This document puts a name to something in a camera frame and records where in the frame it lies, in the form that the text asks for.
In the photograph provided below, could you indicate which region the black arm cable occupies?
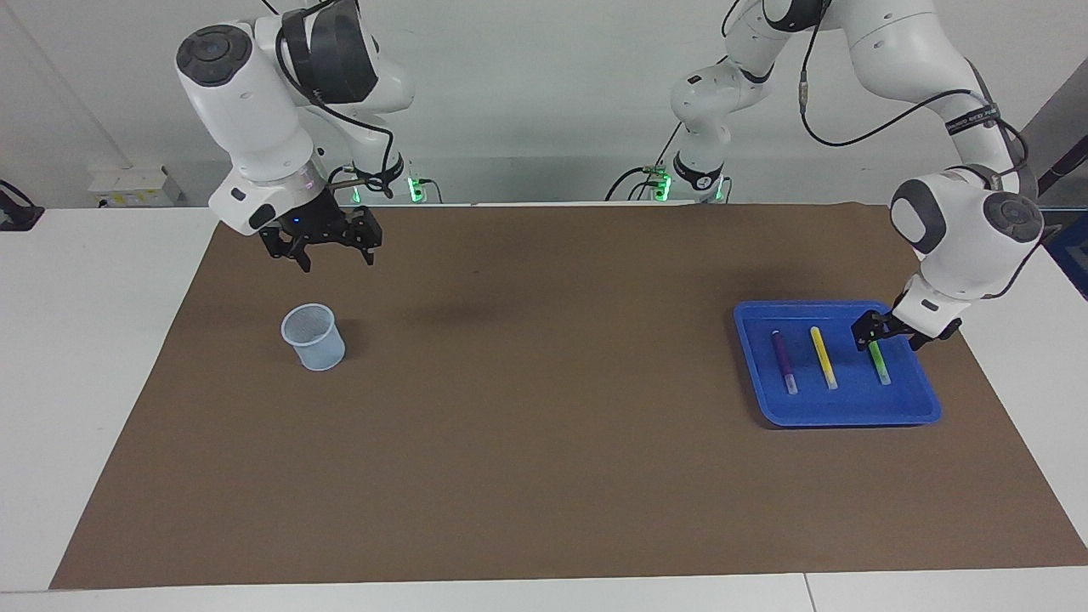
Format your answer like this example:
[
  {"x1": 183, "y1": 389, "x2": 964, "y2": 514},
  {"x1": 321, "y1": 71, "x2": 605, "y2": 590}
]
[
  {"x1": 797, "y1": 0, "x2": 1031, "y2": 300},
  {"x1": 270, "y1": 0, "x2": 401, "y2": 201}
]

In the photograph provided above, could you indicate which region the blue box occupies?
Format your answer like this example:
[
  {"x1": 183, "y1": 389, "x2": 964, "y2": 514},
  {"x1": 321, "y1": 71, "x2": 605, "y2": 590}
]
[{"x1": 1045, "y1": 211, "x2": 1088, "y2": 301}]

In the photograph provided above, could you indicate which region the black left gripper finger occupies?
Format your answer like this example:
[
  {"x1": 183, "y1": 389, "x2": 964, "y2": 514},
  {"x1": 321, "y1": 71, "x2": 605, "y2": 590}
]
[
  {"x1": 909, "y1": 319, "x2": 961, "y2": 351},
  {"x1": 853, "y1": 310, "x2": 889, "y2": 351}
]

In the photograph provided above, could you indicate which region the yellow marker pen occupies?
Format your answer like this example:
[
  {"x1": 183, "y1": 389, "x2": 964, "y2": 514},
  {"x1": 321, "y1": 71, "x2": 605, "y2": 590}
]
[{"x1": 809, "y1": 326, "x2": 840, "y2": 392}]

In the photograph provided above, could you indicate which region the pale blue mesh cup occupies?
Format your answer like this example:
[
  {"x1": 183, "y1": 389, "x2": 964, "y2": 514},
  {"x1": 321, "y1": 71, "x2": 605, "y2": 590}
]
[{"x1": 281, "y1": 303, "x2": 347, "y2": 372}]

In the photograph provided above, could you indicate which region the blue plastic tray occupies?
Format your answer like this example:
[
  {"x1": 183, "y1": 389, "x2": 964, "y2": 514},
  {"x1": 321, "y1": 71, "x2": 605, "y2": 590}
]
[{"x1": 733, "y1": 299, "x2": 943, "y2": 428}]

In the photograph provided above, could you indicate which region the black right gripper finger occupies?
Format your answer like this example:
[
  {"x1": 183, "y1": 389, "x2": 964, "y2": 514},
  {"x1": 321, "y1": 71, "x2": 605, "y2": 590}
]
[
  {"x1": 261, "y1": 231, "x2": 314, "y2": 273},
  {"x1": 350, "y1": 208, "x2": 383, "y2": 267}
]

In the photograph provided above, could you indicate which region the brown table mat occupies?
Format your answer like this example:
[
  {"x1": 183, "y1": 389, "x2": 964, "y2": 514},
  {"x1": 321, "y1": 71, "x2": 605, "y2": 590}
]
[{"x1": 49, "y1": 201, "x2": 1088, "y2": 591}]

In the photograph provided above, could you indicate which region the purple marker pen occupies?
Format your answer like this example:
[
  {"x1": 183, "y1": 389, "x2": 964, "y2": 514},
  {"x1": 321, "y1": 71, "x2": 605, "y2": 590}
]
[{"x1": 770, "y1": 330, "x2": 800, "y2": 396}]

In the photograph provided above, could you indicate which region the black clamp mount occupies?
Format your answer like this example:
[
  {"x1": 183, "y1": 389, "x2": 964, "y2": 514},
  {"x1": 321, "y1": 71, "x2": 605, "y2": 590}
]
[{"x1": 0, "y1": 179, "x2": 46, "y2": 232}]

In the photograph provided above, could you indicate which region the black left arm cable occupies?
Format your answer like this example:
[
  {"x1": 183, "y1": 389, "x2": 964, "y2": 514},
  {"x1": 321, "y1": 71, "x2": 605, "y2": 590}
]
[{"x1": 797, "y1": 0, "x2": 1031, "y2": 300}]

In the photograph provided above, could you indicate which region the black base cable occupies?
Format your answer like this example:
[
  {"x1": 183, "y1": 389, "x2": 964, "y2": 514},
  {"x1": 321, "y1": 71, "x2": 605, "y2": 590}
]
[{"x1": 604, "y1": 123, "x2": 686, "y2": 203}]

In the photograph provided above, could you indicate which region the black stand pole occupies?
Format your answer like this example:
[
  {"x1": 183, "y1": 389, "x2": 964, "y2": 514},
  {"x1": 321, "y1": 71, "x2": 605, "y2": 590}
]
[{"x1": 1033, "y1": 132, "x2": 1088, "y2": 229}]

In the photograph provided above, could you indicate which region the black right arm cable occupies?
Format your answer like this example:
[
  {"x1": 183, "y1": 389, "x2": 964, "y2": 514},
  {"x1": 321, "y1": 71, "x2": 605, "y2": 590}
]
[{"x1": 270, "y1": 0, "x2": 401, "y2": 201}]

